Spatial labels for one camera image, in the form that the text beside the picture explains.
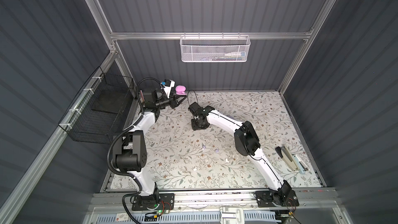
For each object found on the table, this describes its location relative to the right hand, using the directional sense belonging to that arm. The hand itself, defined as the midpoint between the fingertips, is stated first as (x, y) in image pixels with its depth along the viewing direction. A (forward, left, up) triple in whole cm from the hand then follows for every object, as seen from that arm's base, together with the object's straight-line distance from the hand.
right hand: (196, 127), depth 100 cm
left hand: (+5, +4, +24) cm, 25 cm away
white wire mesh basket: (+51, -13, +26) cm, 58 cm away
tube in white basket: (+29, -21, +34) cm, 49 cm away
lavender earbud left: (-14, -5, 0) cm, 15 cm away
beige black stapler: (-22, -54, +1) cm, 59 cm away
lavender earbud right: (-16, -13, -1) cm, 20 cm away
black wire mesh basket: (-9, +46, +27) cm, 54 cm away
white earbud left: (-27, 0, 0) cm, 27 cm away
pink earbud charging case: (+7, +8, +27) cm, 29 cm away
